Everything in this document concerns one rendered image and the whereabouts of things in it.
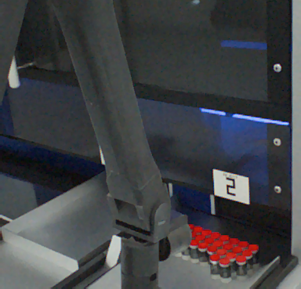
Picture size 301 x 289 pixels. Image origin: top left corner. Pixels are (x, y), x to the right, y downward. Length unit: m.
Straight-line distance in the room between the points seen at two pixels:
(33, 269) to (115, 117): 0.62
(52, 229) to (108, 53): 0.76
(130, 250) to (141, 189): 0.11
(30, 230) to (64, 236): 0.10
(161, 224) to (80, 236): 0.53
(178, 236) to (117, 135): 0.24
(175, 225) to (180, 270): 0.29
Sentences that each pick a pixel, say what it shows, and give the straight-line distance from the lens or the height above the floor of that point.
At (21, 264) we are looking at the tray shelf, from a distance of 1.27.
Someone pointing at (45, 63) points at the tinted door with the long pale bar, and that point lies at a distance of 1.45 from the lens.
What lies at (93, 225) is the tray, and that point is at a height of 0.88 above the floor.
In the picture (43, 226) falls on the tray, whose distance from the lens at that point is 1.39.
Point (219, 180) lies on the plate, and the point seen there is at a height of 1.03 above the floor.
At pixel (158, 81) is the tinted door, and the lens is 1.19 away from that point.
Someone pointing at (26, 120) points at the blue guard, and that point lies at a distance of 1.58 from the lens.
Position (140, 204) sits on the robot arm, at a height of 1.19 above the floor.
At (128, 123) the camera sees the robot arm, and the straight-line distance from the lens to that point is 0.71.
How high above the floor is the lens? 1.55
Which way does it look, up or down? 24 degrees down
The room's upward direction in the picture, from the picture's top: 5 degrees counter-clockwise
